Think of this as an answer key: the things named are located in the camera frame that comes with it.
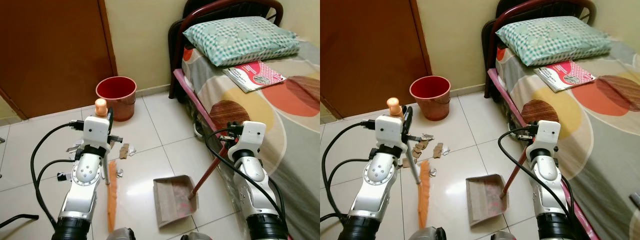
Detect dark red metal bed frame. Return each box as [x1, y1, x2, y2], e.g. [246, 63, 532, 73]
[167, 0, 286, 168]
[481, 0, 598, 153]

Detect orange bristle broom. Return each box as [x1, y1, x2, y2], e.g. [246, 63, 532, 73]
[95, 98, 120, 234]
[386, 97, 433, 230]

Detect red plastic bucket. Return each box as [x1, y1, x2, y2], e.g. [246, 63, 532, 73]
[95, 76, 138, 122]
[409, 75, 451, 121]

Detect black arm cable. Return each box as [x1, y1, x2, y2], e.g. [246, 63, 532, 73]
[321, 119, 379, 222]
[498, 126, 577, 228]
[204, 128, 287, 228]
[29, 120, 86, 227]

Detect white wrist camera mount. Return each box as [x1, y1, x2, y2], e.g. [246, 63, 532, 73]
[375, 114, 405, 152]
[82, 116, 112, 153]
[536, 120, 562, 152]
[241, 121, 267, 152]

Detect grey dustpan with red handle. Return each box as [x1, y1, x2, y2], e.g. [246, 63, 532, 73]
[152, 146, 227, 230]
[465, 149, 529, 229]

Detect brown wooden door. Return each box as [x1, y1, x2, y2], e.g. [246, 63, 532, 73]
[320, 0, 432, 119]
[0, 0, 119, 120]

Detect red and white book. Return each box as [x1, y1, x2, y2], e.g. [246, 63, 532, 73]
[533, 60, 598, 93]
[222, 61, 287, 94]

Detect circle patterned bedsheet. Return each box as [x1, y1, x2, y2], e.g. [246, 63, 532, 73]
[180, 39, 321, 228]
[492, 39, 640, 240]

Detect robot left leg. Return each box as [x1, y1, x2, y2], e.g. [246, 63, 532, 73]
[407, 226, 448, 240]
[106, 227, 137, 240]

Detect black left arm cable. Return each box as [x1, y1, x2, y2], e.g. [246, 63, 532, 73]
[29, 120, 86, 227]
[321, 119, 379, 222]

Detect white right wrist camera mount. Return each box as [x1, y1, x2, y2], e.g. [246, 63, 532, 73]
[241, 121, 267, 152]
[536, 120, 562, 152]

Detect green checked pillow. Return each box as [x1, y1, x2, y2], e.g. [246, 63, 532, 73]
[182, 16, 301, 68]
[495, 16, 614, 68]

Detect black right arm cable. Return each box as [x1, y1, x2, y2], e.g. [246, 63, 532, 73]
[204, 128, 287, 228]
[498, 126, 577, 228]

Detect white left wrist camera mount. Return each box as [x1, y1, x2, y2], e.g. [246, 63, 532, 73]
[82, 116, 112, 153]
[375, 114, 405, 152]

